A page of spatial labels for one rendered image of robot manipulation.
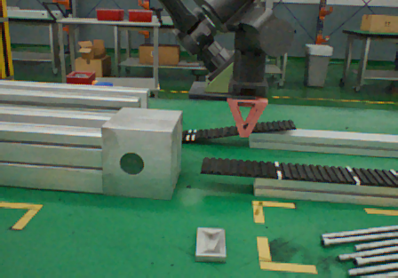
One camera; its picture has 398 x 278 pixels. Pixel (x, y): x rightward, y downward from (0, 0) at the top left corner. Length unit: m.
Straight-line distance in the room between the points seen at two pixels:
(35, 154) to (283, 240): 0.33
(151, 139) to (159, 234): 0.12
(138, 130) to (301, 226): 0.23
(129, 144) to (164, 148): 0.05
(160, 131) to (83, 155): 0.11
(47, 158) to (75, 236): 0.13
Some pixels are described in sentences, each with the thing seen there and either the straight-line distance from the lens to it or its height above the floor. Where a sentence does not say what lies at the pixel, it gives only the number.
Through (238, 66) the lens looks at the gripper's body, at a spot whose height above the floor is 0.93.
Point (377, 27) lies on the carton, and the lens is 5.90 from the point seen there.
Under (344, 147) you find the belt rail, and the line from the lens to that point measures 0.74.
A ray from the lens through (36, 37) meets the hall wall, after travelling 9.20.
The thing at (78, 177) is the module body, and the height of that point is 0.80.
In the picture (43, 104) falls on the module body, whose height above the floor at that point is 0.84.
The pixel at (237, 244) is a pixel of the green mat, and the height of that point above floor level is 0.78.
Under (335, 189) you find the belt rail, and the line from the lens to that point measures 0.54.
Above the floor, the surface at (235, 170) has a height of 0.81.
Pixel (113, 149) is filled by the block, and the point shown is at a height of 0.85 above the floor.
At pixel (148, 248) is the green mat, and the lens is 0.42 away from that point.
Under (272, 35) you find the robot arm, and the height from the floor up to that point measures 0.99.
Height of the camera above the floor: 1.02
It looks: 18 degrees down
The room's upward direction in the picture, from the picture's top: 2 degrees clockwise
